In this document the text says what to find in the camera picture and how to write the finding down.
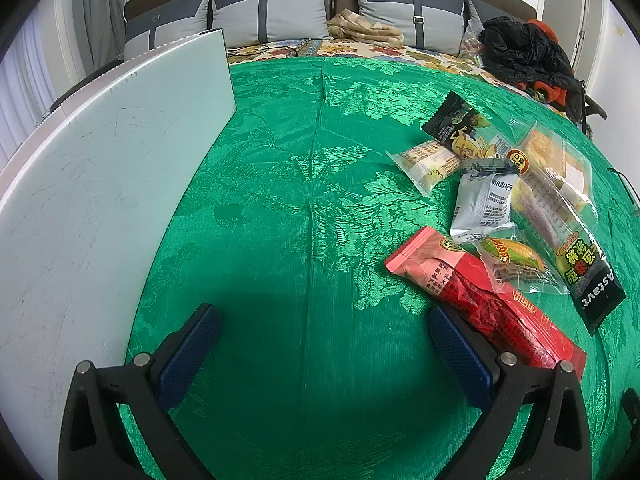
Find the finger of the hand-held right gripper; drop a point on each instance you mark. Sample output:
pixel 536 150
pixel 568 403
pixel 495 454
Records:
pixel 632 415

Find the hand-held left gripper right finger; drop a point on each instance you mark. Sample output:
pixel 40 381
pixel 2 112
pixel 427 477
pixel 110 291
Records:
pixel 462 355

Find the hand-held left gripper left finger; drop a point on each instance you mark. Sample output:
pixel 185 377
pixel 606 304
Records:
pixel 190 355

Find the red snack packet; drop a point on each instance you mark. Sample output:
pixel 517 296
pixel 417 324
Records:
pixel 465 285

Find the corn candy packet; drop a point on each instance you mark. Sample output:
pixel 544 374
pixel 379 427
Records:
pixel 515 257

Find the small white snack packet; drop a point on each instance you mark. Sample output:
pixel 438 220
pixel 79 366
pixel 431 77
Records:
pixel 482 205

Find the long clear black-ended packet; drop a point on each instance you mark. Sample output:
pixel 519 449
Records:
pixel 550 210

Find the white cardboard box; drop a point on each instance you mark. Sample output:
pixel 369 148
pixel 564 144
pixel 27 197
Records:
pixel 100 185

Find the clear biscuit packet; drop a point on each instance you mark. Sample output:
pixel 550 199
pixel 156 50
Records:
pixel 430 162

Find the bread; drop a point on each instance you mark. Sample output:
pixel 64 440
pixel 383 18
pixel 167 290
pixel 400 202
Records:
pixel 560 160

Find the dark cartoon snack packet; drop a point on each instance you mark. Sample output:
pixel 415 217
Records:
pixel 455 125

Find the green floral tablecloth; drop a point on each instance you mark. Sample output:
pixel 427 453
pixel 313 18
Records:
pixel 310 235

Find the orange garment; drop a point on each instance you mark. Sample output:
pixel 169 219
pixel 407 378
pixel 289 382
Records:
pixel 545 92

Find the dark chair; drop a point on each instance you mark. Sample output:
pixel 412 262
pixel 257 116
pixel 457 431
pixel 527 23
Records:
pixel 590 105

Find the dark bedside bench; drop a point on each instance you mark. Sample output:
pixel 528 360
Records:
pixel 85 85

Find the clear plastic bag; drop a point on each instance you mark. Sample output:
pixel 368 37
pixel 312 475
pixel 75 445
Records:
pixel 470 47

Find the black jacket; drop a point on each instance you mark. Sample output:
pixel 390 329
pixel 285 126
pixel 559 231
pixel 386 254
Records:
pixel 525 50

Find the grey two-tone pillow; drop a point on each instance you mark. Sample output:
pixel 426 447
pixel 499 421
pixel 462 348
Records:
pixel 165 25
pixel 405 7
pixel 477 12
pixel 270 10

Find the beige checked cloth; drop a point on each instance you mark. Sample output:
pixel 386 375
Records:
pixel 365 27

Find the grey curtain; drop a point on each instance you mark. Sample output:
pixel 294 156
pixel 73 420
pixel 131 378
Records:
pixel 95 10

